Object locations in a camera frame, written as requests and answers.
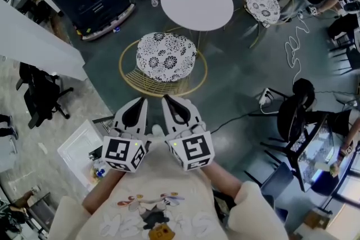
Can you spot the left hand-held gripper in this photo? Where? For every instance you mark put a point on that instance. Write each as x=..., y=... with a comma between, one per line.
x=116, y=150

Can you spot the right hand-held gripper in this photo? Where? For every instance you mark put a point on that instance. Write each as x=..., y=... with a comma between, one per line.
x=197, y=150

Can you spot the person's right forearm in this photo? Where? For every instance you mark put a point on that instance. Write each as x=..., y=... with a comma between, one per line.
x=223, y=180

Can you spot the person's left forearm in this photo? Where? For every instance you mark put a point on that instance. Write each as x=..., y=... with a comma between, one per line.
x=101, y=191

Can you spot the black office chair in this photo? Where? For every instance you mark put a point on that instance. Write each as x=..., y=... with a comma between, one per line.
x=40, y=92

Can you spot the black mesh chair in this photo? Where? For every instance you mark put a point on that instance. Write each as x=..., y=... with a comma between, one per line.
x=287, y=118

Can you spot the dark blue chair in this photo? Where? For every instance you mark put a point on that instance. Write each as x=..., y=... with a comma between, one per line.
x=324, y=186
x=277, y=180

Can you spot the round white table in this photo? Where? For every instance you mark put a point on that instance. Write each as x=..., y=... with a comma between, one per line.
x=197, y=2

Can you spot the small black box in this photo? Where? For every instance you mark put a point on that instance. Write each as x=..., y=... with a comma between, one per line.
x=95, y=154

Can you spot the white cart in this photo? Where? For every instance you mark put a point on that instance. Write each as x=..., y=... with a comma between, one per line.
x=77, y=146

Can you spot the cream printed shirt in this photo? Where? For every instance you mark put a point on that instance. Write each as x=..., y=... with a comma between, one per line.
x=157, y=174

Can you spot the floral black white seat cushion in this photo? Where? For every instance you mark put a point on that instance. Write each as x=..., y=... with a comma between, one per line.
x=166, y=56
x=261, y=4

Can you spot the white power strip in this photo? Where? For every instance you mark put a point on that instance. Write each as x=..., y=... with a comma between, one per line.
x=265, y=96

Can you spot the small blue floor object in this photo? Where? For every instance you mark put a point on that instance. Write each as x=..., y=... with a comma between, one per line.
x=116, y=29

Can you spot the black waist pouch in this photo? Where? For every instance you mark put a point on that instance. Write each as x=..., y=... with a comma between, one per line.
x=223, y=205

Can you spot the white partition panel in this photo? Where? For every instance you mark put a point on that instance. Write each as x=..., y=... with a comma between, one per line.
x=39, y=45

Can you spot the grey bench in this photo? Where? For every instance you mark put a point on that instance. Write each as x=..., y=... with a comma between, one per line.
x=42, y=213

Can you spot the cardboard box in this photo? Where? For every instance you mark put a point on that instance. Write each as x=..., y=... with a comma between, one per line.
x=317, y=219

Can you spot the black frame chair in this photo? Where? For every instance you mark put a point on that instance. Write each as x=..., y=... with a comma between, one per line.
x=346, y=45

